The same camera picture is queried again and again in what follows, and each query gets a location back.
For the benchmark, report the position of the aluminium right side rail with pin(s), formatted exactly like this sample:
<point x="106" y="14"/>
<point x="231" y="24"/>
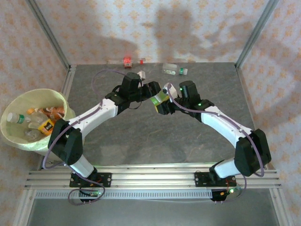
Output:
<point x="244" y="94"/>

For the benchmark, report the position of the red label cola bottle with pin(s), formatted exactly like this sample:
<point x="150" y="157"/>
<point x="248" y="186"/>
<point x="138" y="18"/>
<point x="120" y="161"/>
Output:
<point x="127" y="62"/>

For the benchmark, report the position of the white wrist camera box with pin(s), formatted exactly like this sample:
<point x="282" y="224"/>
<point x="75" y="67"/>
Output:
<point x="141" y="75"/>
<point x="170" y="90"/>

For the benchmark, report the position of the clear bottle white green label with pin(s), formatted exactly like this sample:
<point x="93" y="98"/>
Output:
<point x="18" y="118"/>

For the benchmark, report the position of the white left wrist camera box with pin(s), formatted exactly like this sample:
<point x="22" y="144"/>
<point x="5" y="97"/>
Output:
<point x="141" y="75"/>

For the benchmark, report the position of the clear square plastic bottle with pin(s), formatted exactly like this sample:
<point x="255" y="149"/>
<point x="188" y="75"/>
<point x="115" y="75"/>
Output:
<point x="170" y="68"/>

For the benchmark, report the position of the pale yellow plastic bin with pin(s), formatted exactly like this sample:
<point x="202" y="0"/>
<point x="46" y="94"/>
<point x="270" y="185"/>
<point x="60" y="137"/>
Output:
<point x="14" y="141"/>

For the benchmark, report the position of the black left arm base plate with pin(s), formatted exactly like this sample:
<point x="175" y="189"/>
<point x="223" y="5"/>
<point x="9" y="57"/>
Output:
<point x="107" y="180"/>

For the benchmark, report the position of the aluminium frame post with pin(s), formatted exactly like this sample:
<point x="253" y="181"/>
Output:
<point x="47" y="30"/>
<point x="256" y="30"/>

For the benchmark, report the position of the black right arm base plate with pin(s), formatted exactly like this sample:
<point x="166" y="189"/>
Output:
<point x="200" y="180"/>

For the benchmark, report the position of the clear unlabelled plastic bottle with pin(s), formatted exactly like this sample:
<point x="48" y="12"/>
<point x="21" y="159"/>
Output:
<point x="37" y="120"/>

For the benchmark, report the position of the brown Nescafe coffee bottle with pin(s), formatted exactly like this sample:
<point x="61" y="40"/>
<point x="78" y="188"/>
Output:
<point x="55" y="111"/>

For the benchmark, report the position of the aluminium right frame post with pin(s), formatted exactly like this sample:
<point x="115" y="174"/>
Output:
<point x="256" y="30"/>

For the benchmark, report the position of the aluminium left frame post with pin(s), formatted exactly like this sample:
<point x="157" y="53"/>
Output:
<point x="47" y="30"/>

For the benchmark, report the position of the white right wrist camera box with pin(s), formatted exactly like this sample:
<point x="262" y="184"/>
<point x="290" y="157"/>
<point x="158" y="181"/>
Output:
<point x="170" y="90"/>

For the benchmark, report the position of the small orange label bottle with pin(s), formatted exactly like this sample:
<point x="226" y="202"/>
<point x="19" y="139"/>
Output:
<point x="35" y="110"/>

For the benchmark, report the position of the green label plastic bottle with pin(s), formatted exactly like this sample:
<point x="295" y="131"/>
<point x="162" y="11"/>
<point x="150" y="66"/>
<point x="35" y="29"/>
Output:
<point x="157" y="99"/>

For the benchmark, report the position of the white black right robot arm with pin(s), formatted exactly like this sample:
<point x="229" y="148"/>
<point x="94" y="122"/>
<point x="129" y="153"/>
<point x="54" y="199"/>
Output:
<point x="223" y="127"/>

